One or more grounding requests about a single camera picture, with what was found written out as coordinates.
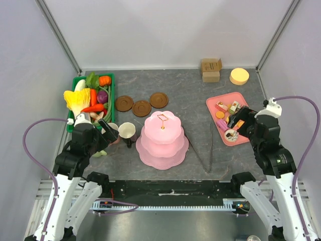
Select pink dessert tray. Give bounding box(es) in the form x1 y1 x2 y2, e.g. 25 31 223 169
206 92 249 147

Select pink striped cake slice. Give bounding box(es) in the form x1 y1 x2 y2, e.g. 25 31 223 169
216 119 229 132

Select brown saucer right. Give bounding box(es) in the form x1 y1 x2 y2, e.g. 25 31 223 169
149 92 169 108

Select green white cake slice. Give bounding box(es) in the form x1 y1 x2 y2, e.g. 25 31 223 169
228 101 242 114

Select brown saucer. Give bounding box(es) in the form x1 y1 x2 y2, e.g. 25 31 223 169
132 100 151 117
149 92 169 108
115 95 133 112

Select toy green beans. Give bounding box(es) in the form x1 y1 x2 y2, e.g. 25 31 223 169
100 86 111 123

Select green vegetable crate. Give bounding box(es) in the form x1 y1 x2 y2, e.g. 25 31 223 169
68 73 115 130

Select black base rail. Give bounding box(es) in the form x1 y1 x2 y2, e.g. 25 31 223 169
94 172 256 198

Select pink three-tier cake stand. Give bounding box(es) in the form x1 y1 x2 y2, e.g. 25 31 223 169
136 111 189 170

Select toy pumpkin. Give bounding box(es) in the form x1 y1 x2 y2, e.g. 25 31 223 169
99 75 112 87

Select toy green leaf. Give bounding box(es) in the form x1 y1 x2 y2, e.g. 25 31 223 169
86 72 100 89

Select brown saucer left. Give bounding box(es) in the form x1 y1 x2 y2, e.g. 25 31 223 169
115 95 133 112

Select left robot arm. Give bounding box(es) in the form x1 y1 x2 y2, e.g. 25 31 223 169
25 113 118 240

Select green mug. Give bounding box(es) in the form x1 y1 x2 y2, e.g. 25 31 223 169
92 150 107 158

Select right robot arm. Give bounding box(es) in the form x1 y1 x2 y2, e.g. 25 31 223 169
227 98 320 240

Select white chocolate drizzle donut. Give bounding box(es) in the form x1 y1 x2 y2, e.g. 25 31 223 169
224 129 239 143

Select toy purple onion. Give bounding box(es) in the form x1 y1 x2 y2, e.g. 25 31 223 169
97 91 109 104

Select red layered cake slice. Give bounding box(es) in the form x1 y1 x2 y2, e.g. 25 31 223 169
215 101 228 113

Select toy white radish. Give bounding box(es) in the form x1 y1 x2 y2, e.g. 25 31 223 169
74 79 86 92

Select metal tongs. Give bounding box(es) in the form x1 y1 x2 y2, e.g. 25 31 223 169
181 122 214 174

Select pink mug white inside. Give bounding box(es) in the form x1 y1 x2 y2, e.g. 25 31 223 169
101 123 121 146

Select black mug white inside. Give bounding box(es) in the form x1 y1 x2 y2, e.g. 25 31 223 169
118 122 137 149

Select brown saucer middle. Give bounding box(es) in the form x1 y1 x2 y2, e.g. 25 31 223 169
132 100 151 117

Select toy napa cabbage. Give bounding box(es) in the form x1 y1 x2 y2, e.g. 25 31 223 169
63 88 90 118

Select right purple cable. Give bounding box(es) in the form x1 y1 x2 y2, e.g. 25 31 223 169
269 95 321 236

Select cardboard box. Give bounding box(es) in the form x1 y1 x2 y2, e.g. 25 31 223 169
201 58 222 83

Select round biscuit left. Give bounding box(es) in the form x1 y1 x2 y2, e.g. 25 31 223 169
215 111 225 119

